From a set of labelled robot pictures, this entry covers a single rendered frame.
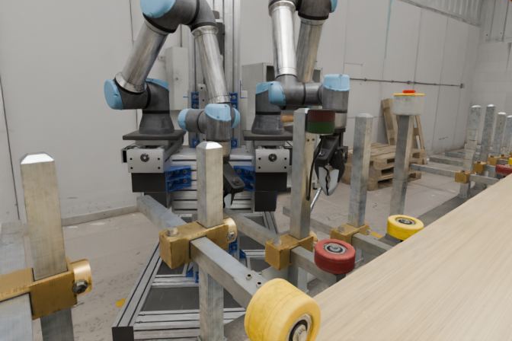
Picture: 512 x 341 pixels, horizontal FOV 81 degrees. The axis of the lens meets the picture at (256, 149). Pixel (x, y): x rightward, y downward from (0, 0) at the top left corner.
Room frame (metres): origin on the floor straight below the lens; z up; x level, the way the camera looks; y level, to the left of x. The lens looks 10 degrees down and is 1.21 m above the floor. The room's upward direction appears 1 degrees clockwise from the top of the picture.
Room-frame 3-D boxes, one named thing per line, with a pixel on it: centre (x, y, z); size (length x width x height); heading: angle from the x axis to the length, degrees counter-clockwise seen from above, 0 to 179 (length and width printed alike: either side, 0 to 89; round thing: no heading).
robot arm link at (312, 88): (1.00, -0.21, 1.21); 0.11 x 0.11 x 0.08; 6
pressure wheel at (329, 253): (0.56, -0.16, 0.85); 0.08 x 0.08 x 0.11
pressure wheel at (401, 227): (0.70, -0.37, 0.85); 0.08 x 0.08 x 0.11
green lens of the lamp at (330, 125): (0.65, -0.14, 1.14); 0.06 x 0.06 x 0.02
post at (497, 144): (1.79, -1.46, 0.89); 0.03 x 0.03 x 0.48; 39
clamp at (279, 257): (0.67, -0.09, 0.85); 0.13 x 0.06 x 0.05; 129
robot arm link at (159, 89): (1.31, 0.45, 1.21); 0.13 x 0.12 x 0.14; 142
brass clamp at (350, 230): (0.83, -0.29, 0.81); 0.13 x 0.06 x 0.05; 129
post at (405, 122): (1.01, -0.51, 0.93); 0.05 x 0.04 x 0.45; 129
